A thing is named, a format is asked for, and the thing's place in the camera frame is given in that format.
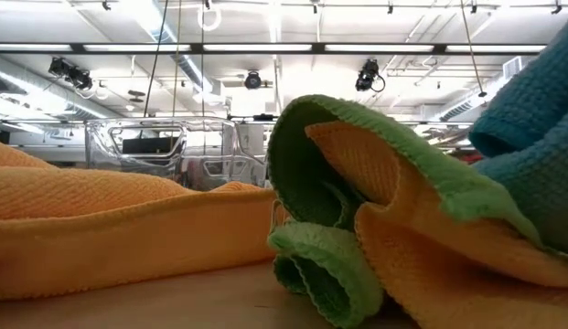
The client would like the orange microfiber towel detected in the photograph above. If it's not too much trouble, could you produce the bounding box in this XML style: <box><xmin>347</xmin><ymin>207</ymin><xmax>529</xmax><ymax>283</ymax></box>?
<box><xmin>304</xmin><ymin>121</ymin><xmax>568</xmax><ymax>329</ymax></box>
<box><xmin>0</xmin><ymin>139</ymin><xmax>284</xmax><ymax>302</ymax></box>

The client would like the ceiling air vent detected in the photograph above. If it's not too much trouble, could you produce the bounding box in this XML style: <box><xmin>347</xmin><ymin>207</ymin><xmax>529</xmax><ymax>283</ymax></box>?
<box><xmin>502</xmin><ymin>56</ymin><xmax>523</xmax><ymax>80</ymax></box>

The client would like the black ceiling-mounted camera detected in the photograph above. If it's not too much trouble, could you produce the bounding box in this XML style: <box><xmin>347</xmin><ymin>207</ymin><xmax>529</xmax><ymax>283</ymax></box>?
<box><xmin>355</xmin><ymin>58</ymin><xmax>386</xmax><ymax>93</ymax></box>
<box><xmin>243</xmin><ymin>69</ymin><xmax>263</xmax><ymax>90</ymax></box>
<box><xmin>48</xmin><ymin>57</ymin><xmax>95</xmax><ymax>91</ymax></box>

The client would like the blue microfiber towel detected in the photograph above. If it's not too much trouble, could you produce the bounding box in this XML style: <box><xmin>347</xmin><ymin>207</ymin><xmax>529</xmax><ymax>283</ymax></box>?
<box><xmin>468</xmin><ymin>16</ymin><xmax>568</xmax><ymax>256</ymax></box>

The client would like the black monitor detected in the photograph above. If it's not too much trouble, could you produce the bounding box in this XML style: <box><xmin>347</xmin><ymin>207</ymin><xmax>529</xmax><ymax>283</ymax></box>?
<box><xmin>122</xmin><ymin>136</ymin><xmax>182</xmax><ymax>155</ymax></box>

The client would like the white hanging ring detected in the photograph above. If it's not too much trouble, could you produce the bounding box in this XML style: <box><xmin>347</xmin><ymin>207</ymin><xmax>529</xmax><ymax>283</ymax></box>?
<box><xmin>196</xmin><ymin>3</ymin><xmax>223</xmax><ymax>32</ymax></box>

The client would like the clear plastic bin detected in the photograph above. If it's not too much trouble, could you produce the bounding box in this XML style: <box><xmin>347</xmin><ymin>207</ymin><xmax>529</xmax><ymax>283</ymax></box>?
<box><xmin>84</xmin><ymin>116</ymin><xmax>266</xmax><ymax>191</ymax></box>

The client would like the green microfiber towel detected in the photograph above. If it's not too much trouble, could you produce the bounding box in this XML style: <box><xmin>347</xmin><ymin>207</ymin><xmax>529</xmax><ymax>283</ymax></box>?
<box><xmin>266</xmin><ymin>94</ymin><xmax>562</xmax><ymax>329</ymax></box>

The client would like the overhead light bar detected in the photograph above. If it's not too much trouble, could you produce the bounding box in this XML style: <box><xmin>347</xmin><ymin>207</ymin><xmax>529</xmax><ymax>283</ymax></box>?
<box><xmin>0</xmin><ymin>42</ymin><xmax>548</xmax><ymax>57</ymax></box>

